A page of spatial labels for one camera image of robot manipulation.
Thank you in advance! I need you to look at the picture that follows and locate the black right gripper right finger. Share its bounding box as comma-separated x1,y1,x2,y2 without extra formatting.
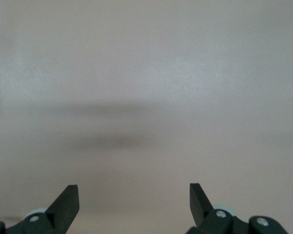
185,182,292,234

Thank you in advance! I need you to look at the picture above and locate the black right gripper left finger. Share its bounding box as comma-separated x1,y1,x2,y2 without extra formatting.
0,184,80,234

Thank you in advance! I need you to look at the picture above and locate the table cover mat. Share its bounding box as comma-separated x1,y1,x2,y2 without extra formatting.
0,0,293,234

